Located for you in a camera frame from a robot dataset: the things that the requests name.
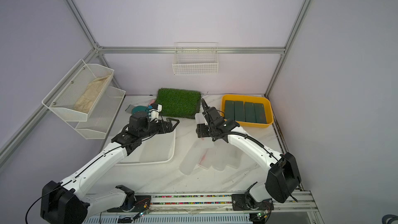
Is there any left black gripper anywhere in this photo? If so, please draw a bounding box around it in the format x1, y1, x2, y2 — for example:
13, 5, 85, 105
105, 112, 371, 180
140, 118, 179, 140

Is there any white plastic storage box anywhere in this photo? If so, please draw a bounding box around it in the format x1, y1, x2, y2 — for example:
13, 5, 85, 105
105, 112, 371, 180
117, 131, 176, 166

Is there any yellow plastic storage box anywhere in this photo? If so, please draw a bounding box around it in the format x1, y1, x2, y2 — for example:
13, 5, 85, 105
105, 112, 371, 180
221, 94, 274, 128

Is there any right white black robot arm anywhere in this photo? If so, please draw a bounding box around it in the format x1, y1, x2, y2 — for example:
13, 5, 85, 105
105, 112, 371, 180
197, 99, 301, 209

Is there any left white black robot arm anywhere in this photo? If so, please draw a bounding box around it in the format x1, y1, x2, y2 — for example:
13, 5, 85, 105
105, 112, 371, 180
40, 112, 179, 224

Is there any clear pencil case with pink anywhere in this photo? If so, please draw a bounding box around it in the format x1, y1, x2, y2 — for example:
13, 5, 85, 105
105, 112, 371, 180
198, 148, 213, 170

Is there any green artificial grass mat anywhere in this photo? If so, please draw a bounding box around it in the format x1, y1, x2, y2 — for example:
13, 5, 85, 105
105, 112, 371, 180
155, 88, 202, 119

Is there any green rubber glove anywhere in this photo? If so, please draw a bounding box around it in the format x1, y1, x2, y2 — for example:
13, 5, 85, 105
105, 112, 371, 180
125, 104, 152, 115

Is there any lower white mesh shelf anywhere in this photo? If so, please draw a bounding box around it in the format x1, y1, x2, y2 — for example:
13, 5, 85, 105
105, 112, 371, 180
74, 86, 125, 140

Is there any white mesh shelf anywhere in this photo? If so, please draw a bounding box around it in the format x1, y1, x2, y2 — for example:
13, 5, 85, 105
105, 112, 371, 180
74, 86, 125, 140
42, 59, 114, 122

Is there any beige cloth in shelf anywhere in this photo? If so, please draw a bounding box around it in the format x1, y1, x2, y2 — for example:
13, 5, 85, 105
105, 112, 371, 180
73, 75, 110, 114

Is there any upper white mesh shelf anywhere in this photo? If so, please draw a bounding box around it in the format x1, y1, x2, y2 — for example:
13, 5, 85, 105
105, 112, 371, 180
42, 59, 114, 122

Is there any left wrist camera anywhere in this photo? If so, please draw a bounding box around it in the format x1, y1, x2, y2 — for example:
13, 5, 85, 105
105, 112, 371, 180
148, 103, 162, 122

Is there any white wire wall basket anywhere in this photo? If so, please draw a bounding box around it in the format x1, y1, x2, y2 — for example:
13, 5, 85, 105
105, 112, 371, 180
172, 42, 219, 76

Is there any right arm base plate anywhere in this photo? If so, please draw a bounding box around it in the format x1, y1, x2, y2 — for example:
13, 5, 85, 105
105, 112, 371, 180
231, 194, 274, 211

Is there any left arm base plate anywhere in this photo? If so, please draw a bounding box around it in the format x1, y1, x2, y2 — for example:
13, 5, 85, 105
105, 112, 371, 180
114, 195, 151, 212

